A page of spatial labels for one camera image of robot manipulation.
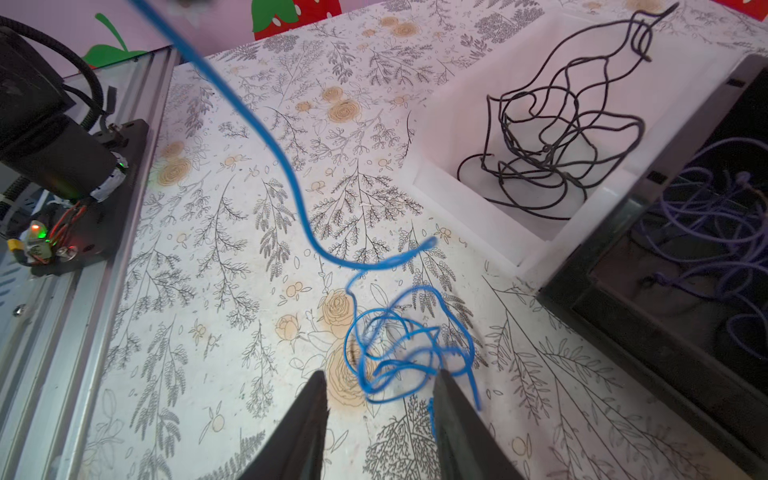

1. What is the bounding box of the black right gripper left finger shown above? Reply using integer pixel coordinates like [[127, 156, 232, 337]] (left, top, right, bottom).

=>
[[239, 370, 329, 480]]

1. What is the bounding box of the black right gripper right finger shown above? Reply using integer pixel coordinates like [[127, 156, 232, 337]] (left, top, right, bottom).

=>
[[433, 370, 523, 480]]

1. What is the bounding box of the blue thin cable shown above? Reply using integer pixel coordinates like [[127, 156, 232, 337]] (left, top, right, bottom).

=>
[[128, 0, 483, 439]]

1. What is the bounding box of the grey thin cable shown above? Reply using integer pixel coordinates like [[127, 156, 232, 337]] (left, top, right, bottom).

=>
[[455, 2, 680, 222]]

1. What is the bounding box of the purple thin cable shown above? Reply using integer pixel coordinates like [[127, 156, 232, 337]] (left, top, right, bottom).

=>
[[635, 137, 768, 361]]

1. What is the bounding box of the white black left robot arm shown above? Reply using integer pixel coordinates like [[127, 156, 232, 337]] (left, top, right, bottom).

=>
[[1, 17, 150, 277]]

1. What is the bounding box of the black plastic bin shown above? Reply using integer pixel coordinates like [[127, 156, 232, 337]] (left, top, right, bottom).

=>
[[540, 54, 767, 479]]

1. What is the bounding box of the white plastic bin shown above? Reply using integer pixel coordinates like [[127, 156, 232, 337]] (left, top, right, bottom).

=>
[[401, 11, 744, 291]]

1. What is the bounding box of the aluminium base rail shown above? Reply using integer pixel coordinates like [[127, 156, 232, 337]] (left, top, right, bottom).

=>
[[1, 47, 180, 479]]

